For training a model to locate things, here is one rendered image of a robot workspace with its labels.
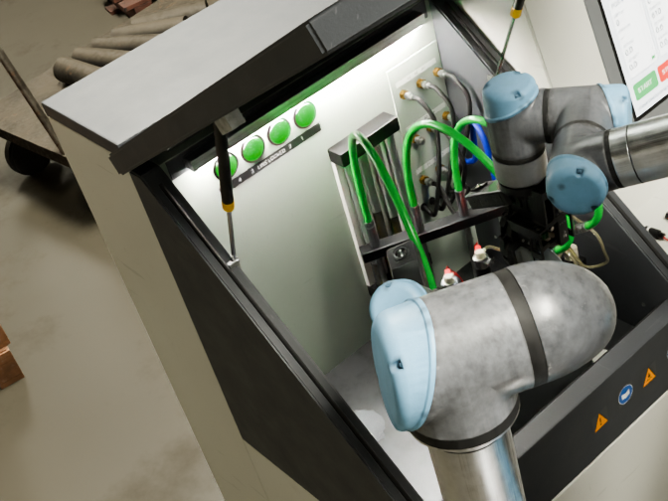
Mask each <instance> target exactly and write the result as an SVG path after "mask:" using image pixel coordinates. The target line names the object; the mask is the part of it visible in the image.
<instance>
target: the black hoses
mask: <svg viewBox="0 0 668 501"><path fill-rule="evenodd" d="M445 76H446V77H447V78H451V79H452V80H453V81H454V82H455V83H456V84H457V85H458V86H459V88H460V89H461V90H462V92H463V93H464V95H465V98H466V101H467V116H470V115H472V101H471V97H470V95H469V92H468V91H467V89H466V88H465V86H464V85H463V84H462V83H461V81H460V80H459V79H458V78H457V77H456V76H455V75H453V74H450V73H446V74H445ZM428 87H429V88H432V89H434V90H435V91H436V92H437V93H438V94H439V95H440V96H441V98H442V99H443V100H444V101H445V103H446V104H447V106H448V108H449V112H450V116H451V127H452V128H453V129H454V127H455V126H456V118H455V112H454V108H453V106H452V104H451V102H450V100H449V99H448V97H447V96H446V95H445V94H444V93H443V91H442V90H441V89H440V88H439V87H438V86H436V85H435V84H430V85H429V86H428ZM412 100H415V101H417V102H418V103H419V104H420V105H421V106H422V107H423V108H424V109H425V110H426V112H427V113H428V114H429V116H430V118H431V120H434V121H437V120H436V117H435V115H434V113H433V112H432V110H431V109H430V108H429V106H428V105H427V104H426V103H425V102H424V101H423V100H422V99H421V98H420V97H418V96H415V95H413V97H412ZM434 132H435V141H436V182H432V183H431V185H432V186H435V187H436V193H435V197H430V198H429V200H428V202H429V203H430V204H431V205H432V204H434V210H433V212H432V211H431V209H430V208H429V207H428V206H427V205H426V203H422V204H421V206H420V209H421V210H422V211H424V210H426V211H427V213H428V214H429V215H430V216H431V217H436V215H437V212H438V211H444V209H445V208H446V205H447V207H448V209H449V211H450V213H451V214H455V213H458V211H457V212H455V210H454V209H453V207H452V204H453V202H454V200H455V193H454V189H455V188H453V189H452V188H451V186H450V184H451V177H452V170H451V161H450V155H449V165H448V173H447V181H446V187H445V191H444V189H443V188H442V186H441V185H440V184H441V145H440V134H439V133H443V132H441V131H438V130H436V129H435V130H434ZM469 133H470V124H468V125H466V129H465V135H464V136H465V137H467V138H469ZM443 134H444V135H445V136H446V137H447V139H448V140H449V142H450V143H451V137H450V136H448V135H447V134H445V133H443ZM465 154H466V148H465V147H464V146H462V151H460V149H459V147H458V157H459V159H460V161H459V172H460V178H461V174H462V180H461V184H462V188H463V189H466V192H465V195H467V194H468V193H469V192H470V187H469V186H468V185H466V184H465V183H466V174H467V166H466V162H465ZM449 192H450V193H452V195H451V198H450V200H449V199H448V196H449ZM440 198H442V199H443V203H442V206H441V205H440V204H439V199H440Z"/></svg>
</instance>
